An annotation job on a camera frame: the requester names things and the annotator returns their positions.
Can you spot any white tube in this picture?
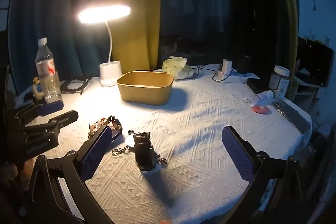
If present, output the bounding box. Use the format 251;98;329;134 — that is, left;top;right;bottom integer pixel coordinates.
243;90;274;106

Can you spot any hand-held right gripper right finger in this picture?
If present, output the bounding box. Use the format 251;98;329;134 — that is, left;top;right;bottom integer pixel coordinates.
222;126;323;224

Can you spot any clear jar with white lid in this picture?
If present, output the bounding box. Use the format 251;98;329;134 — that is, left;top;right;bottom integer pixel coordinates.
270;66;290;98

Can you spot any silver keychain clasp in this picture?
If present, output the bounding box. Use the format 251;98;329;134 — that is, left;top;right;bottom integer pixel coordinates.
112;147;132;156

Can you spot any small cream figurine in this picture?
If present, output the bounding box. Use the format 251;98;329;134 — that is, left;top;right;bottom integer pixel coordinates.
32;77;45;100

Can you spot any blue curtain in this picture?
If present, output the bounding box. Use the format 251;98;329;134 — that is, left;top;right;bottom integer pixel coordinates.
8;0;113;94

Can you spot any black charger cable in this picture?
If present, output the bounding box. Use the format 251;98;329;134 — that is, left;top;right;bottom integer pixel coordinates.
184;65;226;82

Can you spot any yellow tissue pack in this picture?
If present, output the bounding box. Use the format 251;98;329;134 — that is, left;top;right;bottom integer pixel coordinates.
162;55;193;80

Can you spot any yellow curtain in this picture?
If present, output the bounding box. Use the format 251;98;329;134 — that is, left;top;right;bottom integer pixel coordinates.
109;0;162;75

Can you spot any brown beaded bracelet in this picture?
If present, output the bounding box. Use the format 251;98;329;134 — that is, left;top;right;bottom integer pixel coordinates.
88;116;123;139

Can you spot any black power adapter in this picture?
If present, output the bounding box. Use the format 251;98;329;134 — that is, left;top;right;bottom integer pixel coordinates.
236;55;254;75

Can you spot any yellow storage box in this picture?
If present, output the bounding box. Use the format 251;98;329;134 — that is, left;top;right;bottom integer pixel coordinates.
117;71;175;106

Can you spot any person's left hand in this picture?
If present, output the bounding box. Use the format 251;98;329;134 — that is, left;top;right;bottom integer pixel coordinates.
3;157;36;189

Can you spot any white power strip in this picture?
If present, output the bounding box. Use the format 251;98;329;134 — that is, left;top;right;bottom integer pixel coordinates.
217;68;260;83

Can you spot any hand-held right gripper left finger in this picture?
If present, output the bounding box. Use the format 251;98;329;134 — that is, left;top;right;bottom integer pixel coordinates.
28;125;113;224

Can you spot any black folding stand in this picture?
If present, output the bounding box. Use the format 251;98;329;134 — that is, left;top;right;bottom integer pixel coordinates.
60;76;92;94

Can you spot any clear plastic water bottle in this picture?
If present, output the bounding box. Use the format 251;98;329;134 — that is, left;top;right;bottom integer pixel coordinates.
35;38;63;104

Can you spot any white desk lamp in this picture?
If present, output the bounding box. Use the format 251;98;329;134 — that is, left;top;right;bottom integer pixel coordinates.
78;5;131;87

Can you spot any silver rectangular case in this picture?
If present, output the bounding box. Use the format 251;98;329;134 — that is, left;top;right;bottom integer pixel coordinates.
272;99;311;134

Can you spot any white textured tablecloth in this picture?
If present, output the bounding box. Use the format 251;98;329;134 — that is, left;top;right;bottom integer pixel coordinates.
10;64;313;224

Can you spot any black flat box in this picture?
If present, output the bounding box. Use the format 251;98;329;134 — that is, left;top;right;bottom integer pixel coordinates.
247;76;273;94

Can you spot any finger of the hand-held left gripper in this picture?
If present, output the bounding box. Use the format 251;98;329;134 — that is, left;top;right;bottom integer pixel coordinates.
18;110;79;136
13;101;64;122

